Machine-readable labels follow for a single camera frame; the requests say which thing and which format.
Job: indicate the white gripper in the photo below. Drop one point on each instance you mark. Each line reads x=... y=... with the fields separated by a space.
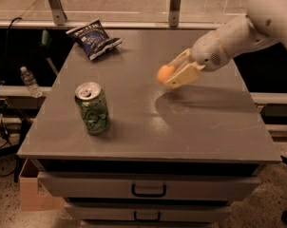
x=207 y=52

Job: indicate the orange fruit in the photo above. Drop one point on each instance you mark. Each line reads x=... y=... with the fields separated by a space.
x=164 y=73

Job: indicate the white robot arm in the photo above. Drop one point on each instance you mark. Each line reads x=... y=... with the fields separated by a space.
x=263 y=24

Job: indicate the green soda can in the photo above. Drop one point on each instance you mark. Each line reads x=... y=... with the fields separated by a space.
x=92 y=104

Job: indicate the grey drawer cabinet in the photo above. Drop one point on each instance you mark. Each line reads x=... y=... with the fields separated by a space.
x=209 y=128

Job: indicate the blue chip bag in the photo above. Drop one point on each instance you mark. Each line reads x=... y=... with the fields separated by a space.
x=93 y=39

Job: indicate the clear plastic water bottle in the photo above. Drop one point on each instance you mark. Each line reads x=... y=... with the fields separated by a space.
x=30 y=82

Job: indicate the top grey drawer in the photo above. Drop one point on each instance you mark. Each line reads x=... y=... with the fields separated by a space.
x=118 y=186

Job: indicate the grey drawer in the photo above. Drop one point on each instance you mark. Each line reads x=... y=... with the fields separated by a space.
x=169 y=213
x=118 y=186

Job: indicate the cardboard box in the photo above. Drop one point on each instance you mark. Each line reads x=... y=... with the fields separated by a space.
x=33 y=195

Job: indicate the middle metal bracket post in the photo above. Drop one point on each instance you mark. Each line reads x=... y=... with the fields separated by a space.
x=174 y=13

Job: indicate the metal bracket post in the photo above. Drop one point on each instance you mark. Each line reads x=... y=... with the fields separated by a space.
x=58 y=14
x=174 y=13

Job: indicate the black top drawer handle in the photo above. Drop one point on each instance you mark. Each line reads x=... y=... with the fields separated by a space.
x=148 y=191

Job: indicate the black drawer handle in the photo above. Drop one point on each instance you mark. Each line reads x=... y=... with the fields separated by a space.
x=148 y=191
x=147 y=217

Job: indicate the left metal bracket post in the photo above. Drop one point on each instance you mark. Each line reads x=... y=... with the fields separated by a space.
x=58 y=14

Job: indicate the green handled tool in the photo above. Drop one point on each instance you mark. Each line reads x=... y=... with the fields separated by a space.
x=44 y=46

